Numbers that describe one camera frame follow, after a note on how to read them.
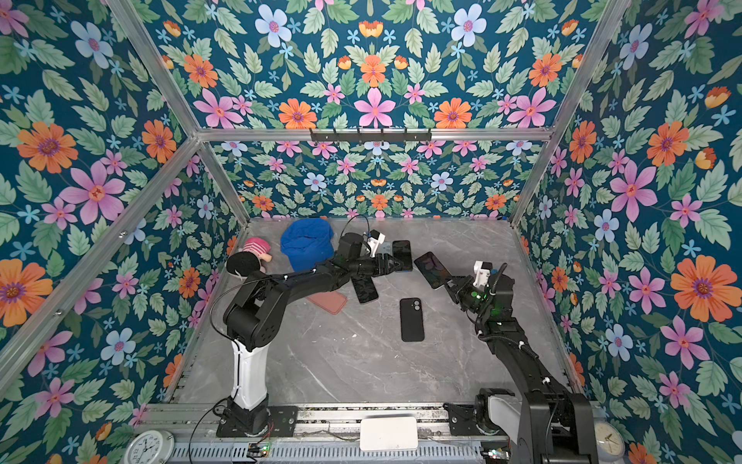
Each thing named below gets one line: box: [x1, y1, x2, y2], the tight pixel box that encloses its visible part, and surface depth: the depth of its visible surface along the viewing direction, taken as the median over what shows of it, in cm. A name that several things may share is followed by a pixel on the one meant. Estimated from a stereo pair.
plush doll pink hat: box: [238, 236, 274, 274], surface depth 106 cm
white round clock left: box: [123, 430, 175, 464], surface depth 69 cm
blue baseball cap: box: [280, 218, 335, 272], surface depth 110 cm
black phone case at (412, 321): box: [399, 297, 425, 343], surface depth 95 cm
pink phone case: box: [307, 290, 348, 316], surface depth 98 cm
